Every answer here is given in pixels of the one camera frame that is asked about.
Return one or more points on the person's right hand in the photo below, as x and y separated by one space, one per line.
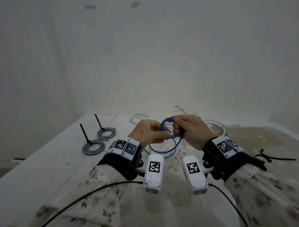
196 131

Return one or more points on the person's left hand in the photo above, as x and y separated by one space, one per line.
147 132

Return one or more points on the person's left forearm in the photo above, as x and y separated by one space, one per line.
93 196

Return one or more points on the person's right forearm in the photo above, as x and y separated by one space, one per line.
264 198

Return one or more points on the black left wristband with markers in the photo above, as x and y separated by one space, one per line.
119 163

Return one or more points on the black wristband with markers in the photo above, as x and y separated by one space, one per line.
238 161
119 163

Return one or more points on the black right wristband with markers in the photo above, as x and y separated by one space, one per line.
238 161

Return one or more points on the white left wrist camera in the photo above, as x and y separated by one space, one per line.
153 180

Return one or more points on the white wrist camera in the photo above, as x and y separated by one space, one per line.
196 182
153 180

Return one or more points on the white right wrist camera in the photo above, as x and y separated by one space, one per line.
196 182

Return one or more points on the black left camera lead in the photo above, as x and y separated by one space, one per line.
112 184

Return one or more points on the black camera lead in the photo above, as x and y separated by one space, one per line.
226 196
112 184

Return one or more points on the black right camera lead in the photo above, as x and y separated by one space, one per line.
226 196

